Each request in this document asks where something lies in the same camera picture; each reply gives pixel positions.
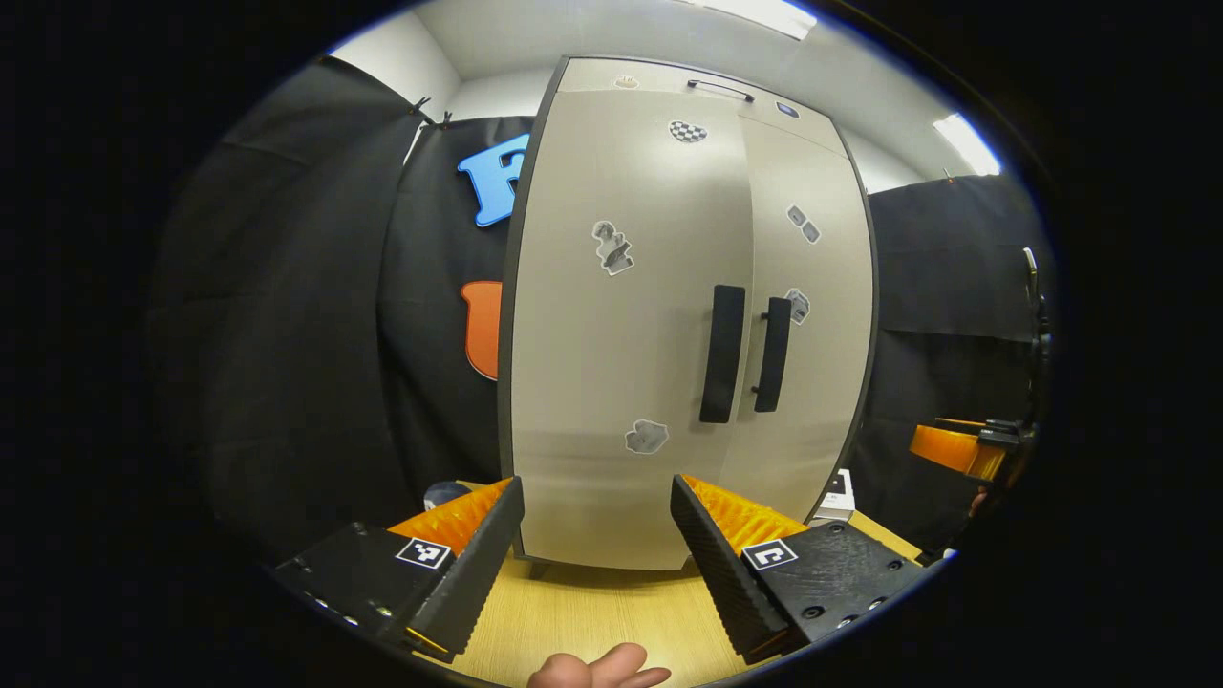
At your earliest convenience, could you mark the dark blue round object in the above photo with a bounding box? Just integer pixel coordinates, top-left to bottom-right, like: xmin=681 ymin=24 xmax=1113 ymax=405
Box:
xmin=422 ymin=480 xmax=475 ymax=513

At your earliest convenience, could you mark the white photo card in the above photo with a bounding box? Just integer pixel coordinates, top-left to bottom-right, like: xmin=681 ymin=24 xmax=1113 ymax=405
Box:
xmin=811 ymin=467 xmax=857 ymax=526

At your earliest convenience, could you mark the white shoe cabinet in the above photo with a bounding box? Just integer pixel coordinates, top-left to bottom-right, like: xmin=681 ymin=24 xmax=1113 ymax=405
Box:
xmin=496 ymin=54 xmax=879 ymax=572

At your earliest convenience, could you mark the black door handle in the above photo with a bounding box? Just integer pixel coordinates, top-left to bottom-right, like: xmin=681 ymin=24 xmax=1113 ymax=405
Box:
xmin=751 ymin=296 xmax=794 ymax=415
xmin=698 ymin=283 xmax=747 ymax=425

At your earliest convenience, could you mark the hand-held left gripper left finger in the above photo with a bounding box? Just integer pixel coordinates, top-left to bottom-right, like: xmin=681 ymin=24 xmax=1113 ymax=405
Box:
xmin=272 ymin=476 xmax=526 ymax=663

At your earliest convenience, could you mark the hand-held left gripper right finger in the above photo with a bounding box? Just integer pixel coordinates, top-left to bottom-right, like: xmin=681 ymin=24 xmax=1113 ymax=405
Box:
xmin=670 ymin=474 xmax=931 ymax=668

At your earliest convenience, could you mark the white cabinet door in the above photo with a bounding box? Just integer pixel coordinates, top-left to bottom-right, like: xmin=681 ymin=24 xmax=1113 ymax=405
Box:
xmin=717 ymin=115 xmax=873 ymax=524
xmin=509 ymin=89 xmax=758 ymax=572

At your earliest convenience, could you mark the long ceiling light panel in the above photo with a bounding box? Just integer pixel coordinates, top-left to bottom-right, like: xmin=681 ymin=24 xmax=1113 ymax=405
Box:
xmin=682 ymin=0 xmax=819 ymax=42

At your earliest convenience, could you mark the black drawer handle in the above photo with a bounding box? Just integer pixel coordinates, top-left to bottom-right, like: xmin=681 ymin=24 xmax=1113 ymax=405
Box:
xmin=685 ymin=78 xmax=757 ymax=104

